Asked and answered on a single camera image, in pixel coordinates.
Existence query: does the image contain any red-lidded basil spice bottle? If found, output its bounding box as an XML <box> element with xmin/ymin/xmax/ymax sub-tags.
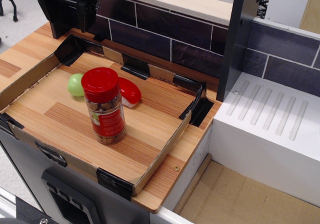
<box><xmin>81</xmin><ymin>67</ymin><xmax>127</xmax><ymax>145</ymax></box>

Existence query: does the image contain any cardboard fence with black tape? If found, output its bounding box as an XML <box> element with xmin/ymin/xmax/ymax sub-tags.
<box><xmin>0</xmin><ymin>34</ymin><xmax>217</xmax><ymax>211</ymax></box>

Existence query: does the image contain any green toy pear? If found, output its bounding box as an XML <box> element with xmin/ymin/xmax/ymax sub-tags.
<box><xmin>67</xmin><ymin>73</ymin><xmax>84</xmax><ymax>97</ymax></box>

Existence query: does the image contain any red toy cheese wedge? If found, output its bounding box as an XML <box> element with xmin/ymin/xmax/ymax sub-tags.
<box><xmin>119</xmin><ymin>77</ymin><xmax>142</xmax><ymax>108</ymax></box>

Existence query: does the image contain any light wooden upper shelf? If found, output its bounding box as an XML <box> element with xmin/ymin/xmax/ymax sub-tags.
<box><xmin>136</xmin><ymin>0</ymin><xmax>233</xmax><ymax>26</ymax></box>

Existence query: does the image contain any grey toy oven front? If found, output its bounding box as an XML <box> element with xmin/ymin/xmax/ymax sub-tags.
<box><xmin>0</xmin><ymin>131</ymin><xmax>150</xmax><ymax>224</ymax></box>

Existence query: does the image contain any white ridged drainboard sink unit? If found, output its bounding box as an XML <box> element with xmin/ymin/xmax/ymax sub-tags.
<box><xmin>208</xmin><ymin>17</ymin><xmax>320</xmax><ymax>207</ymax></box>

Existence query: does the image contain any dark left cabinet post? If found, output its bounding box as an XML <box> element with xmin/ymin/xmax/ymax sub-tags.
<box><xmin>50</xmin><ymin>0</ymin><xmax>79</xmax><ymax>39</ymax></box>

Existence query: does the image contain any dark grey cabinet post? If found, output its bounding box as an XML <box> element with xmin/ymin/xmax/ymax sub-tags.
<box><xmin>216</xmin><ymin>0</ymin><xmax>259</xmax><ymax>102</ymax></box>

